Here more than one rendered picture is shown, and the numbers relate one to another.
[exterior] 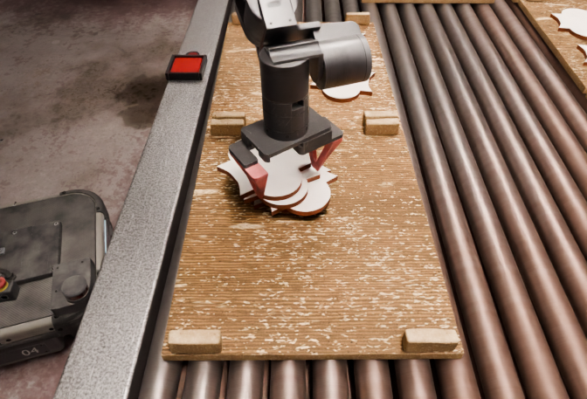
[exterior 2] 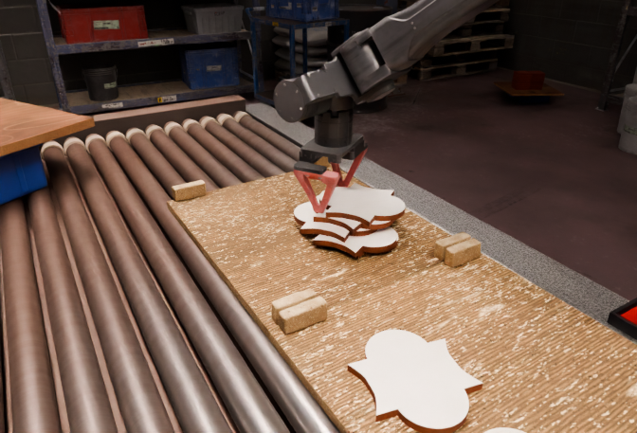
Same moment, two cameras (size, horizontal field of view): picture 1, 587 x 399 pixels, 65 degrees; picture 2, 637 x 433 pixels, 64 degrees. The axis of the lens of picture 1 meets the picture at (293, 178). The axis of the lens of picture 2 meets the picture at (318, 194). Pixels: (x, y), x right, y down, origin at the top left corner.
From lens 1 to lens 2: 1.16 m
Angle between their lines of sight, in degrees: 104
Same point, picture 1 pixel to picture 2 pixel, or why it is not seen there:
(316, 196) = (304, 211)
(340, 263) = (263, 209)
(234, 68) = (586, 333)
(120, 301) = (379, 177)
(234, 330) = not seen: hidden behind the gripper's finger
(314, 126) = (313, 145)
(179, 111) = (548, 274)
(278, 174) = (342, 198)
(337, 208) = (289, 234)
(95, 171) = not seen: outside the picture
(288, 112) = not seen: hidden behind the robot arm
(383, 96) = (328, 378)
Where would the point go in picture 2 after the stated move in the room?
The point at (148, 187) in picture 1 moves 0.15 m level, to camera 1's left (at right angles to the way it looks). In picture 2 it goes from (454, 216) to (510, 197)
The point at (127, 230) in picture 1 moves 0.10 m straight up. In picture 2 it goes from (424, 196) to (429, 147)
